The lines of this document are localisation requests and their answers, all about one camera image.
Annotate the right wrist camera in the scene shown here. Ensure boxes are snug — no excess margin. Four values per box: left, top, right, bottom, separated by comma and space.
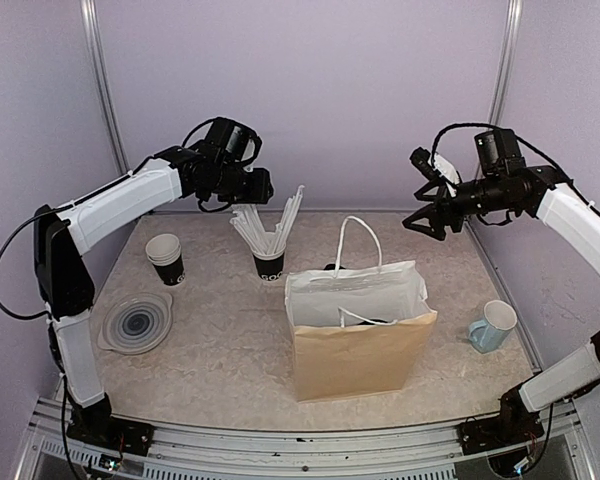
409, 128, 526, 196

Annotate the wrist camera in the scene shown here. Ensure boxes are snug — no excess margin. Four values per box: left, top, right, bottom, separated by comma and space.
409, 128, 526, 196
204, 117, 262, 167

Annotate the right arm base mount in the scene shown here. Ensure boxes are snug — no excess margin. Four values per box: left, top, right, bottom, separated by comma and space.
457, 388, 545, 455

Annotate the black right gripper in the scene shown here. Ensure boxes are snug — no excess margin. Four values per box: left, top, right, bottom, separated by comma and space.
405, 172, 520, 239

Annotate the stack of paper cups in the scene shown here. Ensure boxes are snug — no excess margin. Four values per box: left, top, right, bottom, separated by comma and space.
145, 233, 185, 286

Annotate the light blue ceramic mug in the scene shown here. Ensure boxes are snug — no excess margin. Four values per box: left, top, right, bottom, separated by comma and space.
468, 300, 518, 354

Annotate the brown paper takeout bag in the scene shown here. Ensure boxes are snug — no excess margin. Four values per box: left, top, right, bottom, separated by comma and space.
283, 215, 439, 404

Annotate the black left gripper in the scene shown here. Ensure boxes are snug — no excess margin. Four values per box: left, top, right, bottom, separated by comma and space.
203, 161, 274, 203

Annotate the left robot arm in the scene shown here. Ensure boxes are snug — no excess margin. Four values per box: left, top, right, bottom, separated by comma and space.
34, 146, 274, 445

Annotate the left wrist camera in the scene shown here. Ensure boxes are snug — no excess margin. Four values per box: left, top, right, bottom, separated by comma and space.
204, 117, 262, 167

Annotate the black cup holding straws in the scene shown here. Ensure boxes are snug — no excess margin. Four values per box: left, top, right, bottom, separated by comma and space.
252, 247, 286, 281

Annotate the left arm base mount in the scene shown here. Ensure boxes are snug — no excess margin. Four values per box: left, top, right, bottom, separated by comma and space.
67, 394, 155, 457

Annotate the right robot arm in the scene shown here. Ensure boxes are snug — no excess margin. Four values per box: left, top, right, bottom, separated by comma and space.
403, 166, 600, 444

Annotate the aluminium front rail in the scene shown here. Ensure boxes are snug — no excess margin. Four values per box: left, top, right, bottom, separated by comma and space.
10, 398, 600, 479

